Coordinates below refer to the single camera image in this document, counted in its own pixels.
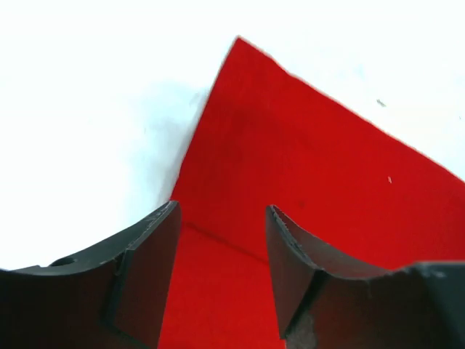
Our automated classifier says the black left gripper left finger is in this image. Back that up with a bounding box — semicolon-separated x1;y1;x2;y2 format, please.
1;201;181;348

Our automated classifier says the red t shirt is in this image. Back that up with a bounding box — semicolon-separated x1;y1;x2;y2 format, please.
160;38;464;348

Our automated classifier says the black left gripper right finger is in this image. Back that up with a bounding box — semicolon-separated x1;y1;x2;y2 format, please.
266;206;464;348

